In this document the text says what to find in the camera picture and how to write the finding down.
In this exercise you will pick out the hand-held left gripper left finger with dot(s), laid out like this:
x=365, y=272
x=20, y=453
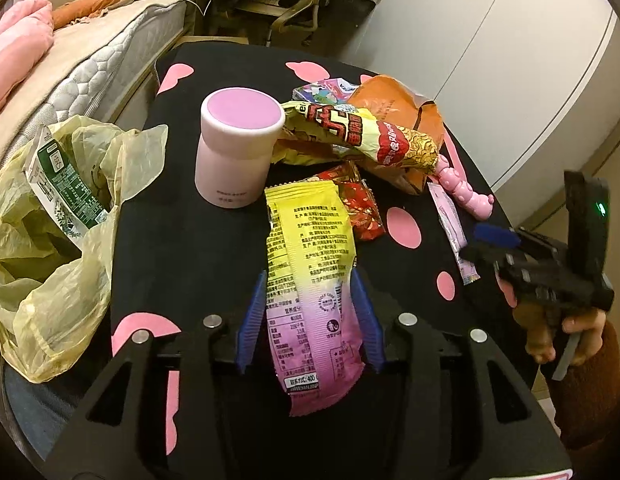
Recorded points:
x=256, y=310

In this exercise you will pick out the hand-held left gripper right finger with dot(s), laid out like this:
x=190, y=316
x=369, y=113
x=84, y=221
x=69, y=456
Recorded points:
x=364, y=310

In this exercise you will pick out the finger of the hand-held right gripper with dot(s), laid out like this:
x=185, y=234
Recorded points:
x=482, y=254
x=495, y=235

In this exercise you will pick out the yellow and pink snack packet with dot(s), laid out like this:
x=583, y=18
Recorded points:
x=310, y=260

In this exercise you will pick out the yellow and red snack packet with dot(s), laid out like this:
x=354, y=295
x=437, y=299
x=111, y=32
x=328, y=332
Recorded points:
x=390, y=145

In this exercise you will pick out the orange paper bag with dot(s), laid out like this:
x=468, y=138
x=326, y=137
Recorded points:
x=390, y=100

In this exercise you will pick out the yellow plastic bag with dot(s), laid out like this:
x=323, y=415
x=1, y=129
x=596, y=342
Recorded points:
x=44, y=310

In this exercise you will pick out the colourful white pink packet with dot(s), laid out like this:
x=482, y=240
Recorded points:
x=320, y=92

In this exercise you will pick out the person's right forearm brown sleeve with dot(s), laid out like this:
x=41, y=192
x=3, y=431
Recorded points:
x=600, y=400

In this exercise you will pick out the person's right hand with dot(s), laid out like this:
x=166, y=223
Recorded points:
x=587, y=330

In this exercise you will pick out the pink sachet strip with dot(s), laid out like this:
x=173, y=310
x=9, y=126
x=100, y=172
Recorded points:
x=452, y=230

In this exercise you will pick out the pink plastic toy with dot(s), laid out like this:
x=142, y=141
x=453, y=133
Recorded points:
x=465, y=190

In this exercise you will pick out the black tablecloth with pink prints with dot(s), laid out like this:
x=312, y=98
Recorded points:
x=189, y=260

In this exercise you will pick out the pink cylindrical cup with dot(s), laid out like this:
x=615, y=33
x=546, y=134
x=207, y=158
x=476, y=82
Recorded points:
x=234, y=160

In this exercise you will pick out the white cabinet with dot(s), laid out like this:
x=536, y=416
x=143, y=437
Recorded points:
x=530, y=70

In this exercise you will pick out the green milk carton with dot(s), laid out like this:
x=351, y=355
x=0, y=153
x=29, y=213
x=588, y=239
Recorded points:
x=59, y=185

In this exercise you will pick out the quilted white mattress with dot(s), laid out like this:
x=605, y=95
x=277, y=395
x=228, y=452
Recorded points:
x=89, y=75

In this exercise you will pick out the wooden chair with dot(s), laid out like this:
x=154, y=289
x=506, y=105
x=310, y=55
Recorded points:
x=290, y=15

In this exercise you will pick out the orange plush pillow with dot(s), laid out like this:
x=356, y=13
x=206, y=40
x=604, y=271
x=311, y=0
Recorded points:
x=94, y=2

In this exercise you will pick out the pink blanket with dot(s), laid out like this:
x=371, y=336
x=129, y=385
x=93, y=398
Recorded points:
x=14, y=55

